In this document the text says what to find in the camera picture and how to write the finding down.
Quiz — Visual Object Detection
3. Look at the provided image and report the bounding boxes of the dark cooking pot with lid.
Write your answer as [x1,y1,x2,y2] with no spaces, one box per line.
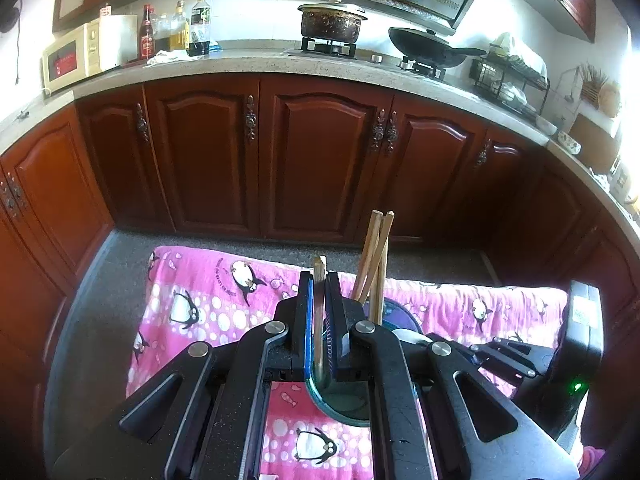
[298,0,369,44]

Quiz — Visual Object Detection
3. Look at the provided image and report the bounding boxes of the patterned white bowl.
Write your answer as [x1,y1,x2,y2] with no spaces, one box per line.
[556,130,584,157]

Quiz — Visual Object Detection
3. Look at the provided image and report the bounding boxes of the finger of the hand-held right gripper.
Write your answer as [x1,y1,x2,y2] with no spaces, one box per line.
[472,352,540,386]
[470,336,536,361]

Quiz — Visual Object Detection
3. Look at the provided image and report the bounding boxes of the cream microwave oven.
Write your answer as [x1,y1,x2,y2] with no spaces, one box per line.
[41,22,104,94]

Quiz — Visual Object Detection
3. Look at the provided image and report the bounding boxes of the dark wall hanging with cord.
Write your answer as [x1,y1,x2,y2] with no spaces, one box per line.
[0,4,24,87]

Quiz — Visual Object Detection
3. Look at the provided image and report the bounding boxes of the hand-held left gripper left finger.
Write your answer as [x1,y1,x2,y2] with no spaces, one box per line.
[52,270,316,480]

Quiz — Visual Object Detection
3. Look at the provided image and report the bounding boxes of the round wooden board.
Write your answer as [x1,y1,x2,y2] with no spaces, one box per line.
[599,82,624,119]

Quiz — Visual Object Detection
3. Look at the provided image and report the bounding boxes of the yellow cooking oil bottle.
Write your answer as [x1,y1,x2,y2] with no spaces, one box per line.
[170,0,191,53]

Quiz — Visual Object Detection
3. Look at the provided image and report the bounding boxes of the grey stone kitchen countertop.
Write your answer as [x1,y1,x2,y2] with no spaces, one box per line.
[0,40,640,228]

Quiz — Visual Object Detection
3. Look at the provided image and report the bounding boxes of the black wok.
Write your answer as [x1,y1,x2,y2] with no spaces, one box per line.
[388,26,489,71]

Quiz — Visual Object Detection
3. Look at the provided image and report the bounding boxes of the pink penguin print blanket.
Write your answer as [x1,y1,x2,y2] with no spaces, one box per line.
[125,245,607,480]

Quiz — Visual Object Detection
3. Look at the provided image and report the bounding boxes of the black dish rack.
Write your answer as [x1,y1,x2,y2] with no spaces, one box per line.
[471,55,552,112]

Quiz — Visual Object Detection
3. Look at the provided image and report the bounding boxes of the white cloth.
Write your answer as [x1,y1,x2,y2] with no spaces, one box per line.
[145,49,194,66]

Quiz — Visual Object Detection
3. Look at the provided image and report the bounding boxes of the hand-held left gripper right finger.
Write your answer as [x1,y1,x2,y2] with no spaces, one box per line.
[324,271,585,480]

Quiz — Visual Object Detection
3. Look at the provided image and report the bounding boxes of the gas stove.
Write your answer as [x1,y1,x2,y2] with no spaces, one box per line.
[284,39,449,79]

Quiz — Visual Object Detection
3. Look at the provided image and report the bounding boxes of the wooden lower kitchen cabinets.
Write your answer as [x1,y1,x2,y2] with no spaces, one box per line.
[0,72,640,411]

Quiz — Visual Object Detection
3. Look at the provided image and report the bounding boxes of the wooden cutting board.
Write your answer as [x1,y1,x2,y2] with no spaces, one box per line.
[569,111,622,172]

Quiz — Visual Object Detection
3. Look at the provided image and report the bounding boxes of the wall chopstick holder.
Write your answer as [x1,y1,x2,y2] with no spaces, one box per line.
[579,63,609,107]

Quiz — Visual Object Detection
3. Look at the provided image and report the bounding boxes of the white ceramic spoon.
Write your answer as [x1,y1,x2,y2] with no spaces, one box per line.
[391,328,432,349]

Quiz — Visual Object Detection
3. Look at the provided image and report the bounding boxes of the white utensil holder teal rim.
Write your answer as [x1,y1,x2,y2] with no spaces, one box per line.
[304,297,435,429]

